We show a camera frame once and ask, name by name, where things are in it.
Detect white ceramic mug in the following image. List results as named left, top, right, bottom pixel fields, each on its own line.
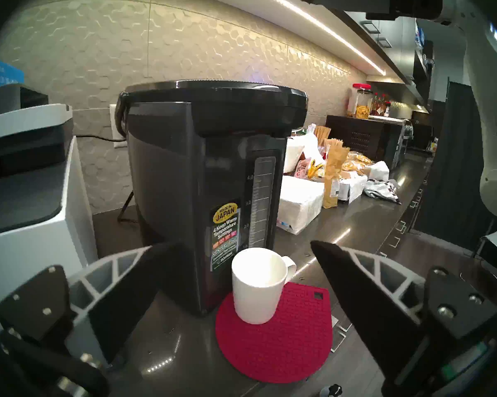
left=231, top=247, right=297, bottom=325

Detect red silicone mat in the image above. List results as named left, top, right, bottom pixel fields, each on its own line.
left=215, top=281, right=333, bottom=384

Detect crumpled white paper bag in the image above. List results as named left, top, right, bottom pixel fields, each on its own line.
left=368, top=160, right=390, bottom=182

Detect white wall outlet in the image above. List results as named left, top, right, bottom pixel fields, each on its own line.
left=109, top=104, right=128, bottom=148

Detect black power cord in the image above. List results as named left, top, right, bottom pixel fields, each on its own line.
left=75, top=134, right=127, bottom=143
left=117, top=189, right=138, bottom=224

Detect white grey office printer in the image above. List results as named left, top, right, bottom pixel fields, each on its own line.
left=0, top=84, right=98, bottom=330

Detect smooth white paper bag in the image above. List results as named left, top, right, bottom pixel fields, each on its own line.
left=302, top=132, right=325, bottom=161

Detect long wooden stir sticks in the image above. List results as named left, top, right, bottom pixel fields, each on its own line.
left=313, top=125, right=332, bottom=146

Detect black microwave oven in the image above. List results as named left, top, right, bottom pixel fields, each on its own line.
left=325, top=115, right=406, bottom=171

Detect white printed packet bag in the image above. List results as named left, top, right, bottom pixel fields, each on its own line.
left=337, top=172, right=369, bottom=204

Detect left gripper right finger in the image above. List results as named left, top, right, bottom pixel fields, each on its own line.
left=311, top=240, right=497, bottom=397

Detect yellow snack packet pile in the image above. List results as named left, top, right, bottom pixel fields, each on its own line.
left=342, top=151, right=374, bottom=172

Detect white paper napkin stack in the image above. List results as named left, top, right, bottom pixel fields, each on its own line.
left=277, top=175, right=325, bottom=235

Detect LED light strip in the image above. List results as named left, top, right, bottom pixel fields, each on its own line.
left=248, top=0, right=386, bottom=76

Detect dark partition panel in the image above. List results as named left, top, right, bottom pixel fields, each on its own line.
left=414, top=80, right=487, bottom=239

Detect checkered kitchen cloth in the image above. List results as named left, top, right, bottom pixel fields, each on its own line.
left=362, top=178, right=402, bottom=205

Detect black electric water dispenser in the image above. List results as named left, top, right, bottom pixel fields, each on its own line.
left=115, top=80, right=308, bottom=317

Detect brown paper coffee bag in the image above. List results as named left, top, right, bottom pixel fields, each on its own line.
left=323, top=146, right=351, bottom=208

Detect silver metal bar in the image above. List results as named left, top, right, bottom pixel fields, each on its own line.
left=391, top=119, right=414, bottom=169

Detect clear jar red lid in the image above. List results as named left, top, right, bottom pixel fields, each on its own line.
left=348, top=83, right=374, bottom=120

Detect dark upper cabinets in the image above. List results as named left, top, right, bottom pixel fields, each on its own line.
left=327, top=7, right=435, bottom=107

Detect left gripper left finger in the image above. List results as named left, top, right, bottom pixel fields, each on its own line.
left=0, top=241, right=179, bottom=364

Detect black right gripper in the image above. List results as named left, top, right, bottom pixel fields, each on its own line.
left=300, top=0, right=443, bottom=20

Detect red pink snack packet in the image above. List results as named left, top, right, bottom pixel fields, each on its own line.
left=294, top=157, right=313, bottom=178

